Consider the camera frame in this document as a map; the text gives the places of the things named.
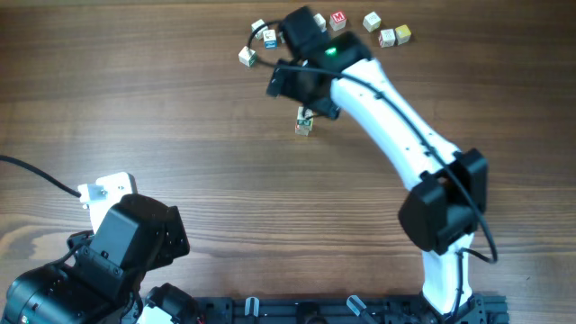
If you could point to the blue-sided wooden block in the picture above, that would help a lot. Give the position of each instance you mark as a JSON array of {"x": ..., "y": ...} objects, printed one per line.
[{"x": 269, "y": 39}]

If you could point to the red letter M block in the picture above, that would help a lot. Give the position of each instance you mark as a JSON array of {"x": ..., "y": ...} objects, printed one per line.
[{"x": 338, "y": 20}]

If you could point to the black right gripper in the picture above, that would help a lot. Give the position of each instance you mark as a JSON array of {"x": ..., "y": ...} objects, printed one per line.
[{"x": 283, "y": 83}]

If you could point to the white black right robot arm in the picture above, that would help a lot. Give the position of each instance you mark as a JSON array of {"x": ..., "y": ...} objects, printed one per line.
[{"x": 447, "y": 187}]

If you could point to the yellow wooden block right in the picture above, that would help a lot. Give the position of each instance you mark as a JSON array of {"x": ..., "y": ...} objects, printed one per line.
[{"x": 403, "y": 34}]

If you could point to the red-sided wooden block right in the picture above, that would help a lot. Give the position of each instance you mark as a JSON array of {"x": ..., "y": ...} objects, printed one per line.
[{"x": 387, "y": 38}]

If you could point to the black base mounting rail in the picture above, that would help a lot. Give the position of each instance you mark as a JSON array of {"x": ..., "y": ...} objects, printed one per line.
[{"x": 478, "y": 309}]

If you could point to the wooden block beside A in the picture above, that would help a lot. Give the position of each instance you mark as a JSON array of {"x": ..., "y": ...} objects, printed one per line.
[{"x": 320, "y": 21}]

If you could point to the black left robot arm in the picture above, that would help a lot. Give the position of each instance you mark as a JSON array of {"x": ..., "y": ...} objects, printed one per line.
[{"x": 98, "y": 280}]

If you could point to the plain wooden block right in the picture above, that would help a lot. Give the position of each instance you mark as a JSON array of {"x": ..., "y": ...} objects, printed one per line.
[{"x": 372, "y": 21}]

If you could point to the green-edged wooden block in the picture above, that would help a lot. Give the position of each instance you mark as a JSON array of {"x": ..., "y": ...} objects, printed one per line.
[{"x": 258, "y": 29}]

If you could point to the green-sided wooden tower block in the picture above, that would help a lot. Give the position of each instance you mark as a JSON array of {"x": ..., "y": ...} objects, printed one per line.
[{"x": 304, "y": 119}]

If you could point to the orange-sided bird block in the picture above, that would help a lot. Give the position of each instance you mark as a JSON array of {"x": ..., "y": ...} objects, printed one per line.
[{"x": 302, "y": 130}]

